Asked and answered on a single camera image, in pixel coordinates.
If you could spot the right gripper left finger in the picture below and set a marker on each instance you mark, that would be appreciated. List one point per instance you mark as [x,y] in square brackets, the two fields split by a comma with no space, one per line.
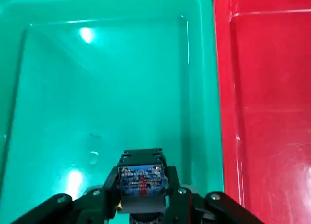
[92,202]

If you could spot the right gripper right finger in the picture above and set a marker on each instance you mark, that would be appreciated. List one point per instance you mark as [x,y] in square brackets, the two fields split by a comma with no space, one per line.
[194,207]

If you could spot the black-capped push-button part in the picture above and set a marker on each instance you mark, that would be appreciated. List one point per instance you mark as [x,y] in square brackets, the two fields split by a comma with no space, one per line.
[142,180]

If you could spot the green plastic tray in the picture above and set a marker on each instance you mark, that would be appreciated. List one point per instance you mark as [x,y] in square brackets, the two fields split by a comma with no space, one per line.
[97,88]

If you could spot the red plastic tray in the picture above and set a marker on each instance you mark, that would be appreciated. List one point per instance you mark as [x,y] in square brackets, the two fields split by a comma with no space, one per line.
[267,100]

